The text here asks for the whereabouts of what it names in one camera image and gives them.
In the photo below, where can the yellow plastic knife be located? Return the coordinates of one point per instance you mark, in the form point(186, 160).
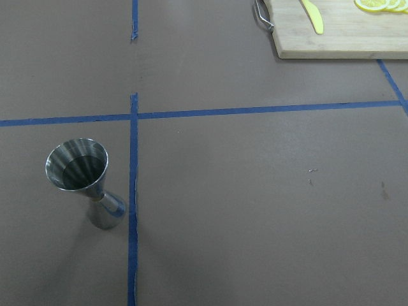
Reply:
point(314, 16)

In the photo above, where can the front lemon slice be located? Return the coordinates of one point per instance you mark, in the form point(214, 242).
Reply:
point(372, 5)

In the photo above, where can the bamboo cutting board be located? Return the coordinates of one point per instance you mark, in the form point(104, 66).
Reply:
point(349, 32)

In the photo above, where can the steel double jigger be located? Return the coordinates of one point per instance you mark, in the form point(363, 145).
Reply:
point(79, 166)

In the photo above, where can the lemon slice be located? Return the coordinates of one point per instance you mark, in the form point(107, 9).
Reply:
point(401, 7)
point(392, 5)
point(372, 5)

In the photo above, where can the brown paper table cover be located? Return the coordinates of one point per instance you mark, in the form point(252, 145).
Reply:
point(248, 179)

